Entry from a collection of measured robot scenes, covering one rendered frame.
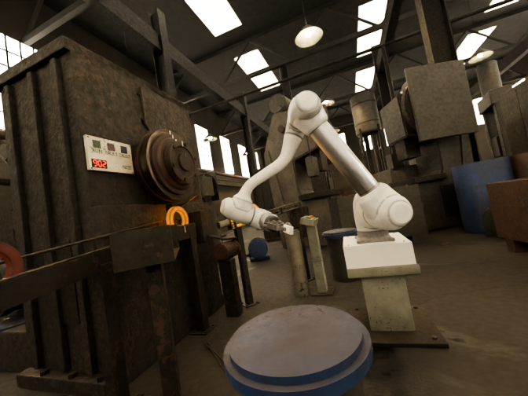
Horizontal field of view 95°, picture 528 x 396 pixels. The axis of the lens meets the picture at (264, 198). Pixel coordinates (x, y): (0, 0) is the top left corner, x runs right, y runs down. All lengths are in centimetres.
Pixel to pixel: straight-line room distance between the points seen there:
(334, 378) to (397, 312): 99
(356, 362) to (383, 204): 74
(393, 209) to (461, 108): 360
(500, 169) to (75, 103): 408
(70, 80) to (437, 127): 411
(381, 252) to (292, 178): 294
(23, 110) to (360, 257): 202
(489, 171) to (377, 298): 281
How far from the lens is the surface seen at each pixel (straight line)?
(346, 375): 52
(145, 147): 159
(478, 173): 394
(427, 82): 451
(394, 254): 135
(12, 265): 116
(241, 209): 120
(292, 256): 200
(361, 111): 1021
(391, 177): 487
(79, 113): 160
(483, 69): 878
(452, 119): 451
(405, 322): 149
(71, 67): 171
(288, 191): 413
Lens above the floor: 71
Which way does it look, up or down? 3 degrees up
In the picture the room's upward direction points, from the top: 10 degrees counter-clockwise
